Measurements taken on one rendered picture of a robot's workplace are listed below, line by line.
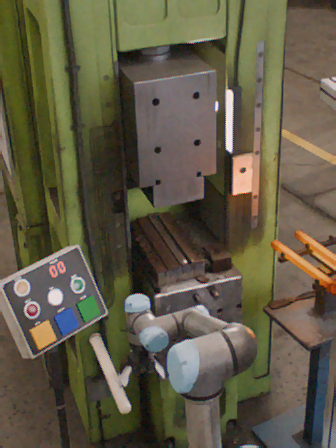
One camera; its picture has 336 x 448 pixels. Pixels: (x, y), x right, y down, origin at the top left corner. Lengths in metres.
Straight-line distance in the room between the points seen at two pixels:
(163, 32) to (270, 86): 0.50
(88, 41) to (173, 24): 0.31
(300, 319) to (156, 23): 1.28
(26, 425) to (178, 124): 1.77
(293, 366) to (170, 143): 1.71
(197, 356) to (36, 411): 2.09
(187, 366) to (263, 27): 1.45
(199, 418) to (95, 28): 1.35
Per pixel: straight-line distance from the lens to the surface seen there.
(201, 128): 2.66
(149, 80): 2.53
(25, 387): 3.92
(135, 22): 2.62
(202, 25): 2.70
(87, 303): 2.68
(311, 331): 2.97
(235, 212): 3.06
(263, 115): 2.93
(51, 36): 2.55
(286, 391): 3.82
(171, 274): 2.92
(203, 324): 2.05
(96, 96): 2.65
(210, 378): 1.80
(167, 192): 2.72
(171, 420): 3.35
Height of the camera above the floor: 2.62
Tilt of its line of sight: 31 degrees down
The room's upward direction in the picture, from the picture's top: 2 degrees counter-clockwise
